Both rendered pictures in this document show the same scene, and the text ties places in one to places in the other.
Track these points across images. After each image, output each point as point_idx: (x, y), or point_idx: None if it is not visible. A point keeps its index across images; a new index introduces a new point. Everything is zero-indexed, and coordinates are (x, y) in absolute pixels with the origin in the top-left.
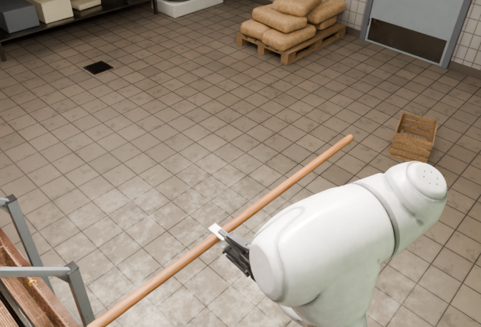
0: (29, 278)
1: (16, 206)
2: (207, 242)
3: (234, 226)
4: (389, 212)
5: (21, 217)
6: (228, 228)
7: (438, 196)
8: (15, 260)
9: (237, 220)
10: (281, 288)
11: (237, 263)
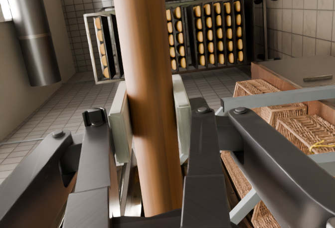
0: (308, 146)
1: (232, 103)
2: (140, 180)
3: (127, 23)
4: None
5: (249, 101)
6: (126, 61)
7: None
8: (290, 129)
9: None
10: None
11: (269, 202)
